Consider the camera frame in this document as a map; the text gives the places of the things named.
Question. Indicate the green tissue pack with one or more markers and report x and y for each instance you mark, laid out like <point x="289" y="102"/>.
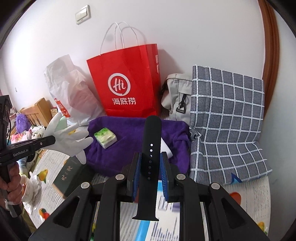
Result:
<point x="105" y="137"/>

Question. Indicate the gold and dark box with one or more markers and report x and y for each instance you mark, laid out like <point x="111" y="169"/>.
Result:
<point x="69" y="176"/>

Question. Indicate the white glove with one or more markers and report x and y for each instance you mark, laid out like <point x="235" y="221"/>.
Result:
<point x="62" y="139"/>

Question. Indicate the white plastic bag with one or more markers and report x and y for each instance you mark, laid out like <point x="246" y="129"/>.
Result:
<point x="69" y="92"/>

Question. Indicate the white packet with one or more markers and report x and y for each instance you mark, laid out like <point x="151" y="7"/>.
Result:
<point x="166" y="148"/>

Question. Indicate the brown wooden door frame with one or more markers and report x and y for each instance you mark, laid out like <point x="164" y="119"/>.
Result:
<point x="271" y="46"/>

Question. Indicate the black watch band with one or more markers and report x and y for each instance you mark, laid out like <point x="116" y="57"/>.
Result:
<point x="150" y="143"/>

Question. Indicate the wooden chair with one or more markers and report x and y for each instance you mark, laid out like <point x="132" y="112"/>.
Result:
<point x="39" y="109"/>

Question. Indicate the white light switch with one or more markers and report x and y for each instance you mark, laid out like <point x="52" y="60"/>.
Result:
<point x="82" y="14"/>

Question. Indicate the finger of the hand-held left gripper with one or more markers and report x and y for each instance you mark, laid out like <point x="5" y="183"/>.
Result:
<point x="42" y="144"/>

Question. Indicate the red paper bag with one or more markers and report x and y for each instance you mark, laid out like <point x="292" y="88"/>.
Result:
<point x="124" y="69"/>

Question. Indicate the purple plush toy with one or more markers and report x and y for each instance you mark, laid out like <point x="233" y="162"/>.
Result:
<point x="22" y="122"/>

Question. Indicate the grey plaid cushion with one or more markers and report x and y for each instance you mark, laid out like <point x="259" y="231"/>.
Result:
<point x="226" y="115"/>

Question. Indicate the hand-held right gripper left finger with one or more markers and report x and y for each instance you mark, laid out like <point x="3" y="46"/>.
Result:
<point x="137" y="176"/>

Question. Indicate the white ruffled cloth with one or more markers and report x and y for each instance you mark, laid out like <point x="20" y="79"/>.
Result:
<point x="31" y="190"/>

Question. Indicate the grey fabric bag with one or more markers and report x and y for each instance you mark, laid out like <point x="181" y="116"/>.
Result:
<point x="175" y="92"/>

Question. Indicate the person's left hand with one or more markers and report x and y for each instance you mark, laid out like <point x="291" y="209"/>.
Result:
<point x="14" y="183"/>

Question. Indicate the purple towel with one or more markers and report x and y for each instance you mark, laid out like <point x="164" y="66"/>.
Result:
<point x="124" y="148"/>

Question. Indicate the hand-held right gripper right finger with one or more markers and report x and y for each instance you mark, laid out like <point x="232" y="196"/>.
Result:
<point x="164" y="176"/>

